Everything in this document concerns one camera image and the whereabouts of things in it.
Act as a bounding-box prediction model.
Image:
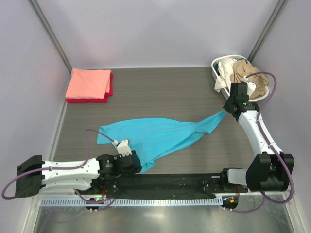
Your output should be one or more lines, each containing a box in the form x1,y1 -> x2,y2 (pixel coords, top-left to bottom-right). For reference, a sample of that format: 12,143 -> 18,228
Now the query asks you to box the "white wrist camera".
112,139 -> 132,157
242,76 -> 256,96

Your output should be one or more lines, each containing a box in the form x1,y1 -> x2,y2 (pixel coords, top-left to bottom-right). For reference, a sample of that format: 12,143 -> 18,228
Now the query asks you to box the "right aluminium frame post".
248,0 -> 288,62

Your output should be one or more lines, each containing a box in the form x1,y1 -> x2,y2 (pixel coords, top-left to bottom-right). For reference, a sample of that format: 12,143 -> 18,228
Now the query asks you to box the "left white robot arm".
15,151 -> 141,198

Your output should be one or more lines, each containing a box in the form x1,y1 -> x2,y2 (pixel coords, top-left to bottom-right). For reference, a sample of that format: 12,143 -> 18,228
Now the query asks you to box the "white laundry basket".
211,54 -> 269,101

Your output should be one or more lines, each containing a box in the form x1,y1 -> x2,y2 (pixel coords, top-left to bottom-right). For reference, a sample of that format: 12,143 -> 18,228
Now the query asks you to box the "white slotted cable duct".
40,196 -> 223,207

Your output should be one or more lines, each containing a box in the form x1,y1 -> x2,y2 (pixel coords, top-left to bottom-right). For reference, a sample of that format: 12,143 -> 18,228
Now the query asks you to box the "beige t shirt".
230,59 -> 268,100

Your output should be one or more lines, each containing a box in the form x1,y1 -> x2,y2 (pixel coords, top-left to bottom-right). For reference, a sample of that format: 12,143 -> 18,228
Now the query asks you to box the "folded salmon pink t shirt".
66,68 -> 112,100

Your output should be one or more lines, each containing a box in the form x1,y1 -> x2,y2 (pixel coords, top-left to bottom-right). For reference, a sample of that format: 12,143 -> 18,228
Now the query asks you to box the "turquoise t shirt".
99,110 -> 226,173

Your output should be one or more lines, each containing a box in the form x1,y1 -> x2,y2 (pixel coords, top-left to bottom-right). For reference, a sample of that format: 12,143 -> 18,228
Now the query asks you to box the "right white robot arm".
219,83 -> 294,192

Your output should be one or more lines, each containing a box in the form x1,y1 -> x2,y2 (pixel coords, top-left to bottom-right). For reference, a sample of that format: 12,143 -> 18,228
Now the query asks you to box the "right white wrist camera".
242,76 -> 256,96

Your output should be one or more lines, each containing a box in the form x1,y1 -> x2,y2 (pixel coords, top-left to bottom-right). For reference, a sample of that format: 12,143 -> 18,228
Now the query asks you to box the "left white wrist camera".
112,139 -> 132,157

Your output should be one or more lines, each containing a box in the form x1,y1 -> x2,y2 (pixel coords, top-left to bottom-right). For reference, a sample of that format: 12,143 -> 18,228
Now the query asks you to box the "left aluminium frame post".
27,0 -> 72,72

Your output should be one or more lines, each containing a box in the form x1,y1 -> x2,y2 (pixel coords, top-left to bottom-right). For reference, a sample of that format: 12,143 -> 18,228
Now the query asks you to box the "purple cable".
228,71 -> 295,214
1,128 -> 117,212

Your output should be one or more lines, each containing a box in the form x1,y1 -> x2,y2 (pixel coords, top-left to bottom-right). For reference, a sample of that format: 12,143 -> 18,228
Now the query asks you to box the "white t shirt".
214,57 -> 237,92

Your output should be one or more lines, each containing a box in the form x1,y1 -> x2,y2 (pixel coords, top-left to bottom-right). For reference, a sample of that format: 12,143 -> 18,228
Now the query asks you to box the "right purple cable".
228,71 -> 295,214

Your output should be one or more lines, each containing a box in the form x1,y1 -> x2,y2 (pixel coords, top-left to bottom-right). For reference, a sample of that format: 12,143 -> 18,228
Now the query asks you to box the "aluminium frame post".
27,0 -> 72,72
248,0 -> 288,62

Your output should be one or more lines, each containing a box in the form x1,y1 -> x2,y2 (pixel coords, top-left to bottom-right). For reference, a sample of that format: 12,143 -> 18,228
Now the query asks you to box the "folded red t shirt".
66,73 -> 113,103

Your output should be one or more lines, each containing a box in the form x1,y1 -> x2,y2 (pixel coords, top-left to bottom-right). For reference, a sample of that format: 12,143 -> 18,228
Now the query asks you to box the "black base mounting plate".
91,173 -> 248,200

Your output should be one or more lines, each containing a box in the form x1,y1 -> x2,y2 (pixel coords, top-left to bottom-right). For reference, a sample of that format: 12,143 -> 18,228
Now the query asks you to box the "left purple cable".
1,128 -> 117,212

